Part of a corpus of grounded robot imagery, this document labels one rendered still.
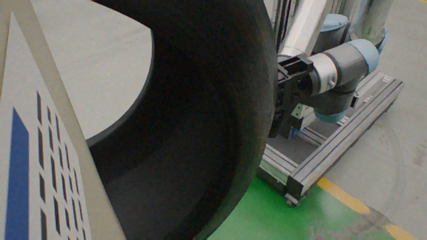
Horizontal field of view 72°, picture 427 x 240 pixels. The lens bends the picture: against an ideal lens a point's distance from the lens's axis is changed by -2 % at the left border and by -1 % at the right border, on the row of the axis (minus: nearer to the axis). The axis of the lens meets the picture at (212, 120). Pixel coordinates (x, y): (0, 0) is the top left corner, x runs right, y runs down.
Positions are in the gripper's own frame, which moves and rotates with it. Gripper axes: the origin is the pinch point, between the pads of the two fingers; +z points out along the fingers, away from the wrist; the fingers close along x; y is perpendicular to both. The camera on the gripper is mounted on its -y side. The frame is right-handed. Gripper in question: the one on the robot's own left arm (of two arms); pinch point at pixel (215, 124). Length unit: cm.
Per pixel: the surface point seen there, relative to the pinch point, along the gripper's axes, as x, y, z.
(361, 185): -20, -116, -89
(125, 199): 0.8, -9.2, 20.5
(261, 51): 17.5, 25.1, 0.8
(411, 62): -103, -134, -233
